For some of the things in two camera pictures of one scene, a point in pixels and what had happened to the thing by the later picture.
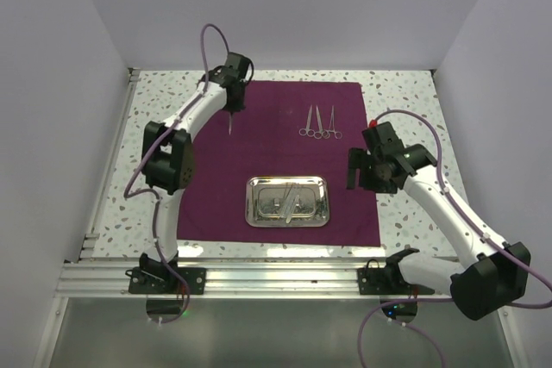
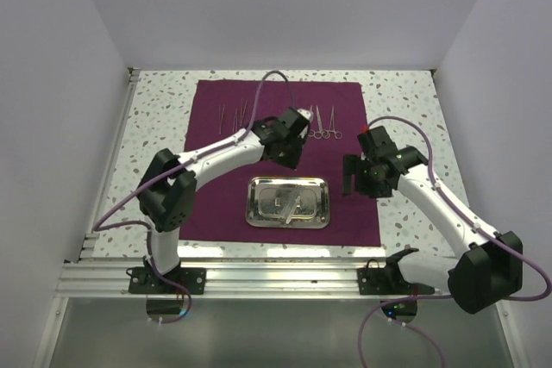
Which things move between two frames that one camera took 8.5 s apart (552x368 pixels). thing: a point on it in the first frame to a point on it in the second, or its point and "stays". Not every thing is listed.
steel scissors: (321, 134) stays
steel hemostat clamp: (331, 129) stays
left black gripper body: (237, 104) to (290, 153)
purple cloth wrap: (285, 128) stays
